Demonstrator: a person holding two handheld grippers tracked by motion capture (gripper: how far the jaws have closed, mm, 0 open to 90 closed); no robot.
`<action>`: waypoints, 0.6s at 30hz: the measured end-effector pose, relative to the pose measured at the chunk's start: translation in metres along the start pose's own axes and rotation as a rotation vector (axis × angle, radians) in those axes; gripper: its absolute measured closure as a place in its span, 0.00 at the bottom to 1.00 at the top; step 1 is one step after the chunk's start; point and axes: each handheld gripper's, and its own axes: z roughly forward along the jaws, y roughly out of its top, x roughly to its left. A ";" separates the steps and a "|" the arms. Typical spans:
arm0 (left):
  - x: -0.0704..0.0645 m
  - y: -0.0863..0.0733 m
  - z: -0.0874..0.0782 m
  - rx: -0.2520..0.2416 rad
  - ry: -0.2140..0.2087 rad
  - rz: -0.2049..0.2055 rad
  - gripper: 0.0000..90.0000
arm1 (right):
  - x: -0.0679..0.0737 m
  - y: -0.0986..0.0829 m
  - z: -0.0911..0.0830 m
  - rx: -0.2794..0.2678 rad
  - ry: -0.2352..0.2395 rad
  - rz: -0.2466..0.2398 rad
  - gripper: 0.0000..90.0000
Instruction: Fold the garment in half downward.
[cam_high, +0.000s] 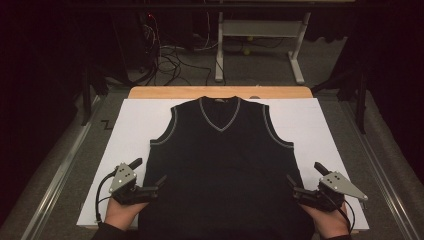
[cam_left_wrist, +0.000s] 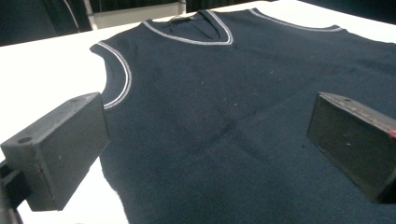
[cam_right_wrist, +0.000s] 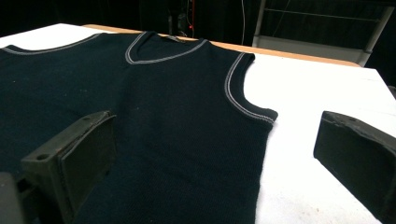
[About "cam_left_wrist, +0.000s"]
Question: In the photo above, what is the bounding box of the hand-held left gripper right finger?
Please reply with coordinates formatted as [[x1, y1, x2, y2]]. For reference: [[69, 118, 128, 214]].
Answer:
[[306, 91, 396, 205]]

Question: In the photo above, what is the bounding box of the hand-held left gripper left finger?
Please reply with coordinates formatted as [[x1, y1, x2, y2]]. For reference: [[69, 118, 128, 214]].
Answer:
[[0, 91, 111, 213]]

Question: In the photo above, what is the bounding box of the navy knit vest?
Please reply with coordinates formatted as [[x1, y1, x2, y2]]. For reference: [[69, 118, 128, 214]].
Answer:
[[89, 7, 396, 224]]

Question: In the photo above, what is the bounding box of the white metal desk frame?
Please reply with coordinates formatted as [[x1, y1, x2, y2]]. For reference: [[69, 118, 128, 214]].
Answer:
[[82, 0, 188, 31]]

